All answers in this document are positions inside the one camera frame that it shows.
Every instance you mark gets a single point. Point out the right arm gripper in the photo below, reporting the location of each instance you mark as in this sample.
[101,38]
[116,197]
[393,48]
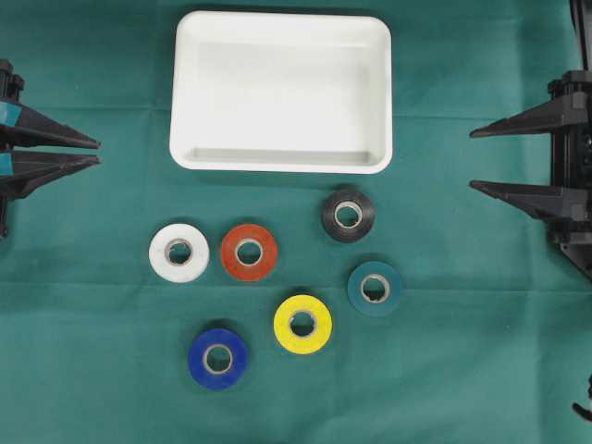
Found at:
[568,118]

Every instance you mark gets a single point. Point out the black tape roll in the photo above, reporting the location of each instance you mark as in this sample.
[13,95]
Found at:
[347,215]

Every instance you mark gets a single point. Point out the white tape roll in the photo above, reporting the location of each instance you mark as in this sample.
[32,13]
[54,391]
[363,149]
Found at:
[179,253]

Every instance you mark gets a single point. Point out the white plastic tray case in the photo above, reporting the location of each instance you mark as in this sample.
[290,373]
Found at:
[282,92]

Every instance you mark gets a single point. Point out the red tape roll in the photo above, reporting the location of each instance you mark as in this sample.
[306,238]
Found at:
[249,252]

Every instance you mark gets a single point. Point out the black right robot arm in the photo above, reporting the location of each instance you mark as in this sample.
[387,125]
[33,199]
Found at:
[581,19]

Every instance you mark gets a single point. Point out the blue tape roll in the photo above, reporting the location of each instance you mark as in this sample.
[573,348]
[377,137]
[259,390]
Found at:
[217,359]

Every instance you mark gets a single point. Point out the teal tape roll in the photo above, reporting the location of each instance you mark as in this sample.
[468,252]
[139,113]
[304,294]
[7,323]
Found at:
[374,288]

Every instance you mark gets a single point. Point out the yellow tape roll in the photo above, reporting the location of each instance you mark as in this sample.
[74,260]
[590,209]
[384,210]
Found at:
[302,324]

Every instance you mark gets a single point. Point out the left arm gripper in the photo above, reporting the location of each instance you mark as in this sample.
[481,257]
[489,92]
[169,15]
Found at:
[22,172]

